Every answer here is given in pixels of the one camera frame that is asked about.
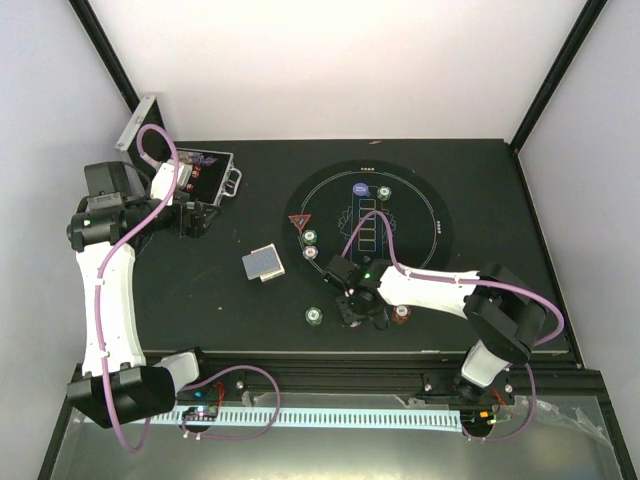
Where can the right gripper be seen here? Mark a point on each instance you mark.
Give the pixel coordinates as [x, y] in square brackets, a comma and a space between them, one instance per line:
[350, 316]

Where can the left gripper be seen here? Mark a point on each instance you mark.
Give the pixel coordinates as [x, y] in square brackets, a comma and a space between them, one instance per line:
[196, 227]

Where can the green poker chip stack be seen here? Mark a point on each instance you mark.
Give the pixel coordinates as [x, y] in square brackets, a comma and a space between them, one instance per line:
[313, 316]

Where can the red triangular all-in button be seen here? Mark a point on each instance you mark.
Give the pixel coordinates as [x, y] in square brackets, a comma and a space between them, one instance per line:
[300, 221]

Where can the purple small blind button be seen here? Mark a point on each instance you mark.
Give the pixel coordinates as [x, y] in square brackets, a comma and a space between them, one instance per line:
[361, 189]

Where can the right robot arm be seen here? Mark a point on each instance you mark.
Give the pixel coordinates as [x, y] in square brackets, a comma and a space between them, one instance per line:
[506, 319]

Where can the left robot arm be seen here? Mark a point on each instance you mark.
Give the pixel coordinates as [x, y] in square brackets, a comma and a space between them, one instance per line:
[110, 227]

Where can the brown poker chip stack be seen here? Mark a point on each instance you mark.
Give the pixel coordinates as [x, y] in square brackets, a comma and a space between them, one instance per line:
[401, 314]

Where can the aluminium poker chip case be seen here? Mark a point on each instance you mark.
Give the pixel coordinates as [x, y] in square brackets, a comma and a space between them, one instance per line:
[208, 176]

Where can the red dice in case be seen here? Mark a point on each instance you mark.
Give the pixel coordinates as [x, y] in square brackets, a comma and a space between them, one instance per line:
[193, 179]

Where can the purple chips in case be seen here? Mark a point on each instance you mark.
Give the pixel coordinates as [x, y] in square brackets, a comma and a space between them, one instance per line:
[203, 160]

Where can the round black poker mat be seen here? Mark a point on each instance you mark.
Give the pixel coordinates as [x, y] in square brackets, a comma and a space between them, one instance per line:
[414, 225]

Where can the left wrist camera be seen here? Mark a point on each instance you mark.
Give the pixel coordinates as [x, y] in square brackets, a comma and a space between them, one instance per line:
[164, 177]

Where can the white perforated cable strip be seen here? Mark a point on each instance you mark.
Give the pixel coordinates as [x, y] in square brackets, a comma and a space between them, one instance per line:
[336, 418]

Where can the black aluminium mounting rail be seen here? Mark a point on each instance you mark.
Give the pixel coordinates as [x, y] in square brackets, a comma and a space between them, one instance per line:
[426, 376]

